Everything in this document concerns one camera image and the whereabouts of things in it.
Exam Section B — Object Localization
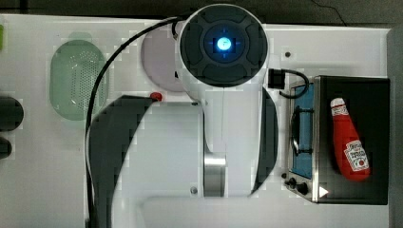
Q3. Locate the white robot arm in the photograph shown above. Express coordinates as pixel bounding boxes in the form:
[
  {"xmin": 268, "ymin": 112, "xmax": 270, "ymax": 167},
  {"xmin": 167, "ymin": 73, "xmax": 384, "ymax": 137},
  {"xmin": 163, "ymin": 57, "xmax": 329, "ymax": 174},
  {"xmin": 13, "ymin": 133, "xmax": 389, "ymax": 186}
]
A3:
[{"xmin": 87, "ymin": 4, "xmax": 278, "ymax": 228}]

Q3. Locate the lavender round plate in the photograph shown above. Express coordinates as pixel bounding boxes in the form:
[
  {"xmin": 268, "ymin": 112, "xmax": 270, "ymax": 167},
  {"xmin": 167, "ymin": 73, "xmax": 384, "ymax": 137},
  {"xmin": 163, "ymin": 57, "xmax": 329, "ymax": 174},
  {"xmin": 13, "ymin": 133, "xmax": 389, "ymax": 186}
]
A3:
[{"xmin": 141, "ymin": 25, "xmax": 184, "ymax": 92}]

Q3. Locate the plush red strawberry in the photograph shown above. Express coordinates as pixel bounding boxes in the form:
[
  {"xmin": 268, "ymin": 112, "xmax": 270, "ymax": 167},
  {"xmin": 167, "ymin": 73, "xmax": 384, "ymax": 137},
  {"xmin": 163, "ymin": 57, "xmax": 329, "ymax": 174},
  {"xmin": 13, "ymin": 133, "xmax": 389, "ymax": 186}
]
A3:
[{"xmin": 150, "ymin": 92, "xmax": 163, "ymax": 102}]

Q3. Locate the toy toaster oven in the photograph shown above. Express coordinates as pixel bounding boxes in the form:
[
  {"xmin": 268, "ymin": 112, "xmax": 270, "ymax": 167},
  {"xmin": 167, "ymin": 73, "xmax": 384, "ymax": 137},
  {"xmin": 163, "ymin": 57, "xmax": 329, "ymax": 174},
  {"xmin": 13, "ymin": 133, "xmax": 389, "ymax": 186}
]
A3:
[{"xmin": 284, "ymin": 76, "xmax": 390, "ymax": 205}]

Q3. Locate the green perforated colander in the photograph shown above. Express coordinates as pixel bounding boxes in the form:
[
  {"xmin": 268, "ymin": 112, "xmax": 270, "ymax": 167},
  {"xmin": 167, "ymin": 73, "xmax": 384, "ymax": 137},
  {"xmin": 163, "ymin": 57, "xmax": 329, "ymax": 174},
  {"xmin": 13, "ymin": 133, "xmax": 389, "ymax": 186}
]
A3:
[{"xmin": 49, "ymin": 32, "xmax": 106, "ymax": 121}]

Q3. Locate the plush ketchup bottle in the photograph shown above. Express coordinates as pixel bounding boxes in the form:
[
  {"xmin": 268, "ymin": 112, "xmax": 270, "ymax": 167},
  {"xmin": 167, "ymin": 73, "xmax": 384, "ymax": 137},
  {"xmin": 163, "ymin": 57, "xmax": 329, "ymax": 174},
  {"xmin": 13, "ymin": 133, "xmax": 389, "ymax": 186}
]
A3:
[{"xmin": 330, "ymin": 98, "xmax": 371, "ymax": 181}]

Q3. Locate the black round object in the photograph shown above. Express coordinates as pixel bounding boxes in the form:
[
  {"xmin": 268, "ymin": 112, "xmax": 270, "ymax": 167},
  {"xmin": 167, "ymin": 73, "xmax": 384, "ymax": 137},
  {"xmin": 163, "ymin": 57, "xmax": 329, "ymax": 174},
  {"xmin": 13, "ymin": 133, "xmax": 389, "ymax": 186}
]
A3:
[{"xmin": 0, "ymin": 97, "xmax": 24, "ymax": 131}]

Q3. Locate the small black object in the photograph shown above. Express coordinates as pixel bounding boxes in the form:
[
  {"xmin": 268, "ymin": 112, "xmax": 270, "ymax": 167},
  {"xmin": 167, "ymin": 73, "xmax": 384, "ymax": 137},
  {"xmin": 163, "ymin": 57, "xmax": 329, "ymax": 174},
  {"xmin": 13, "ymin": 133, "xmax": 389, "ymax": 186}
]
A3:
[{"xmin": 0, "ymin": 138, "xmax": 12, "ymax": 159}]

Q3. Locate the green object at edge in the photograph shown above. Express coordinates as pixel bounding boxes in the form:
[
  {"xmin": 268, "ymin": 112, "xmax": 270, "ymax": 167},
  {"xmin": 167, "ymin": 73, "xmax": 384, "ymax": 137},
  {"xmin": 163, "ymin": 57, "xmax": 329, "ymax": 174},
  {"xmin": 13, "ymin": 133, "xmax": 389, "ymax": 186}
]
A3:
[{"xmin": 0, "ymin": 25, "xmax": 4, "ymax": 51}]

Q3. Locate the black cable connector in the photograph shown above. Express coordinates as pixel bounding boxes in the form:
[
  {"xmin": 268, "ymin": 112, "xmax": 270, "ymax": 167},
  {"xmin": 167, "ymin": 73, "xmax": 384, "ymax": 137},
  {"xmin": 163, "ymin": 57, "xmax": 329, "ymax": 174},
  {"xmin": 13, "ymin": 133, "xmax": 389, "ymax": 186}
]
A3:
[{"xmin": 267, "ymin": 67, "xmax": 310, "ymax": 100}]

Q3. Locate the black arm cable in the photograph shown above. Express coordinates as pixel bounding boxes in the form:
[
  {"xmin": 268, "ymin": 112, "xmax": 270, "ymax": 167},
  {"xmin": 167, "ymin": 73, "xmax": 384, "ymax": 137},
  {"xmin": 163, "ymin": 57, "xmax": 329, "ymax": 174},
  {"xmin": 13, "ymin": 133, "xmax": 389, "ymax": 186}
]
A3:
[{"xmin": 84, "ymin": 16, "xmax": 184, "ymax": 228}]

